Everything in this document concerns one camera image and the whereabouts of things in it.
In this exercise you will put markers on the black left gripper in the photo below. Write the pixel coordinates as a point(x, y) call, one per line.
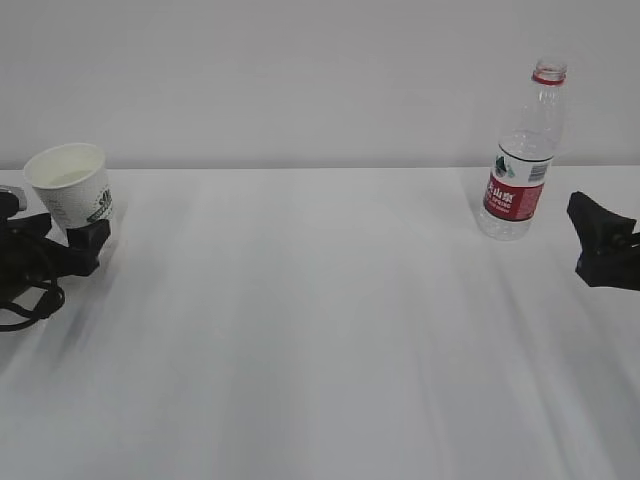
point(29, 258)

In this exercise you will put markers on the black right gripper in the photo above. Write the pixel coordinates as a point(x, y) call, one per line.
point(610, 244)

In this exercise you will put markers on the white paper cup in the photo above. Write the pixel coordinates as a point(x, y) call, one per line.
point(71, 181)

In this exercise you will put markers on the Nongfu Spring water bottle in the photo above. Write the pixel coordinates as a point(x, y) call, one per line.
point(527, 145)

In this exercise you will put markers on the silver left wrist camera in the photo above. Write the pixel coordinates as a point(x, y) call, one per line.
point(12, 201)

